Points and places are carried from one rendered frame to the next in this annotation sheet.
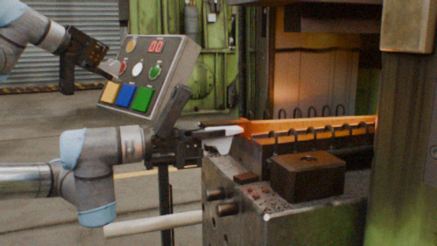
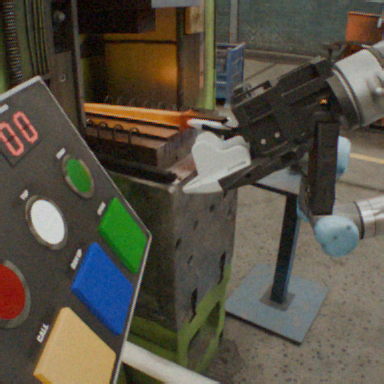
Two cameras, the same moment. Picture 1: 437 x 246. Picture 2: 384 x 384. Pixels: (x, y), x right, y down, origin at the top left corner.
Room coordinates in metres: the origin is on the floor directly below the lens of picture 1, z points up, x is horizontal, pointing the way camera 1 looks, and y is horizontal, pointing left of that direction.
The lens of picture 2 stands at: (1.37, 0.60, 1.29)
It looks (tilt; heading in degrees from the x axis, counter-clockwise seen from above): 29 degrees down; 228
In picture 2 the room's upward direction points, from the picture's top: straight up
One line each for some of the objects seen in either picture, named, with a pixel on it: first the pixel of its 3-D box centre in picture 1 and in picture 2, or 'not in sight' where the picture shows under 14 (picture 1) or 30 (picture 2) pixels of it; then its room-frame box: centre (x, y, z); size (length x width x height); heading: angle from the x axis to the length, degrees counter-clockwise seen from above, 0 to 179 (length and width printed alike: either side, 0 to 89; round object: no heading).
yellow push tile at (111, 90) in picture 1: (111, 92); (76, 364); (1.32, 0.39, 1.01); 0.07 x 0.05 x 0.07; 45
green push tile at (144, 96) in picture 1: (144, 100); (121, 236); (1.18, 0.24, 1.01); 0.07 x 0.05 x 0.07; 45
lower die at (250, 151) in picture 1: (321, 139); (110, 130); (0.91, -0.24, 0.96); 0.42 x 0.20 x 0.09; 110
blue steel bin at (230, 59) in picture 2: not in sight; (194, 69); (-1.99, -3.13, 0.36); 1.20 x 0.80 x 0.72; 118
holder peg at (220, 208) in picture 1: (227, 209); not in sight; (0.71, -0.01, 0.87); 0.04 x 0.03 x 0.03; 110
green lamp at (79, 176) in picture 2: (155, 71); (78, 176); (1.21, 0.21, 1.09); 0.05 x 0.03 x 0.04; 20
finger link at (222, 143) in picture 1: (224, 141); not in sight; (0.78, 0.00, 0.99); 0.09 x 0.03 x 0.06; 107
